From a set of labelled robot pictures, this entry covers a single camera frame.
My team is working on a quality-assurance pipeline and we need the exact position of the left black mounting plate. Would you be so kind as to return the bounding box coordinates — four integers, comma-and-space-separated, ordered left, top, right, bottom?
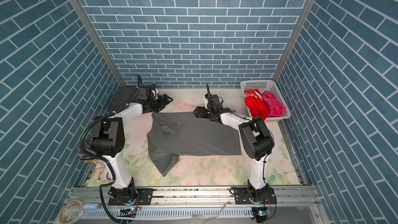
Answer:
108, 187, 153, 206

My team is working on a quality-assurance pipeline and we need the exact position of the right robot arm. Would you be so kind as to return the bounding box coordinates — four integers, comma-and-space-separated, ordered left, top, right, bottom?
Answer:
194, 93, 275, 202

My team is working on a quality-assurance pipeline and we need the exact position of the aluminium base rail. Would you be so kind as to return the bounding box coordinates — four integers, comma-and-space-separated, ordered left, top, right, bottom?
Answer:
67, 185, 321, 208

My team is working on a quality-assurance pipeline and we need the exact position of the cup of coloured pencils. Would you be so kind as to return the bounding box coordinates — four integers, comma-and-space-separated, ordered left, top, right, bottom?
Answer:
78, 144, 98, 161

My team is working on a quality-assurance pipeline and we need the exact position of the left green circuit board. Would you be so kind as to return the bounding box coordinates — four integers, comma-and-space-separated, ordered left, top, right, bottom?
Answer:
117, 207, 138, 219

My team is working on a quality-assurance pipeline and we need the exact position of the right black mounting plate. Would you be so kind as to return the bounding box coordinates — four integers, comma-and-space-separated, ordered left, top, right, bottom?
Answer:
229, 187, 277, 205

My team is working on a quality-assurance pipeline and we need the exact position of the red printed t shirt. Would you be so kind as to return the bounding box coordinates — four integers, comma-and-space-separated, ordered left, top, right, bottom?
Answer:
244, 89, 269, 120

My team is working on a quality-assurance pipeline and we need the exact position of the pink t shirt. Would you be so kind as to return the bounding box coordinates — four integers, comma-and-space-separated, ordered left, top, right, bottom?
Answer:
262, 91, 286, 117

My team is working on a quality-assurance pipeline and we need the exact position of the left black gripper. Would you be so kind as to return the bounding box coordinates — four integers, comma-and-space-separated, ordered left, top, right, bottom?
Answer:
146, 93, 172, 112

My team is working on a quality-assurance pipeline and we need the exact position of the black mounting plate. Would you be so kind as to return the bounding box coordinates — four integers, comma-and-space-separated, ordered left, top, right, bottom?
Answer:
108, 187, 153, 206
229, 187, 277, 205

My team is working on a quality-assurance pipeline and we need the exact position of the right corner aluminium post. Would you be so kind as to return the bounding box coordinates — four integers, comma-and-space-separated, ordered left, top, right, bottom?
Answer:
272, 0, 315, 82

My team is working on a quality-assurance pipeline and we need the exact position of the white ventilation grille strip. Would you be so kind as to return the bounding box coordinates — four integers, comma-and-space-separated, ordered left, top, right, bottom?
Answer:
72, 207, 256, 220

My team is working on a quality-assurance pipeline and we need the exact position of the roll of clear tape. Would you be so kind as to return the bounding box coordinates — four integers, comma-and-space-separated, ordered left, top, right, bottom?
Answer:
58, 200, 85, 224

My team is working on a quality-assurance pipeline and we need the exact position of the folded dark grey t shirt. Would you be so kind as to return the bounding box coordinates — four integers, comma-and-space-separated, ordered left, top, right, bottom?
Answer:
111, 87, 138, 113

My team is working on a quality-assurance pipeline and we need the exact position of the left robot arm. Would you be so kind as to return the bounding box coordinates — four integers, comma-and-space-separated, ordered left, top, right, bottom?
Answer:
89, 84, 173, 205

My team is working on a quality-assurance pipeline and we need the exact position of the left corner aluminium post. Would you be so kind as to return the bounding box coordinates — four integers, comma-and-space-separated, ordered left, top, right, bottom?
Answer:
68, 0, 126, 87

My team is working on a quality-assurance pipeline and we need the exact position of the corner aluminium post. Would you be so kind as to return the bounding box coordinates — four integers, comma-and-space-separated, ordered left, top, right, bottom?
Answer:
272, 0, 315, 82
68, 0, 126, 87

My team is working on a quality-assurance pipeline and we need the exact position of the right green circuit board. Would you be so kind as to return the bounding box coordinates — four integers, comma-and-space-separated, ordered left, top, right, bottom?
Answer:
251, 207, 271, 224

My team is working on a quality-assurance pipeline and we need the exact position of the black corrugated cable conduit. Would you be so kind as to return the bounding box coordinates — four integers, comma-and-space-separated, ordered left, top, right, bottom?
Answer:
79, 74, 145, 224

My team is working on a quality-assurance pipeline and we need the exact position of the green circuit board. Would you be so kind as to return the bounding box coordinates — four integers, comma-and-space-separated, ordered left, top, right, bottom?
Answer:
251, 207, 271, 224
117, 207, 138, 219

